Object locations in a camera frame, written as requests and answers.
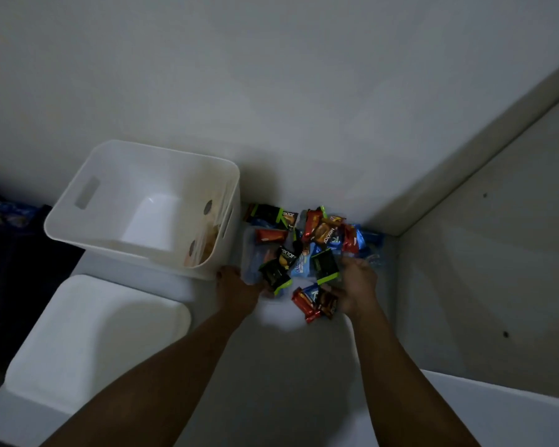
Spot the pile of mixed snack packets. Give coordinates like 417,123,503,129
244,203,384,296

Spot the person's right forearm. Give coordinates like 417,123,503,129
348,306,481,447

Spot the white plastic lid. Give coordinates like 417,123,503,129
4,274,192,415

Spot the clear plastic container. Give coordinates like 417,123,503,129
240,226,398,300

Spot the person's left hand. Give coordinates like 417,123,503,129
215,265,267,319

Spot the white plastic storage basket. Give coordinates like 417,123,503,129
44,139,241,281

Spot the person's left forearm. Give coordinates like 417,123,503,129
41,308,258,447

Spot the red snack bar wrapper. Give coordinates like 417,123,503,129
291,287,322,324

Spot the brown snack bar wrapper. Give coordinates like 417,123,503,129
317,289,339,320

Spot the dark blue fabric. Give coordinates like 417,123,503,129
0,181,85,374

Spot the white box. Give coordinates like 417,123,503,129
419,369,559,447

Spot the person's right hand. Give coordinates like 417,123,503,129
327,256,381,323

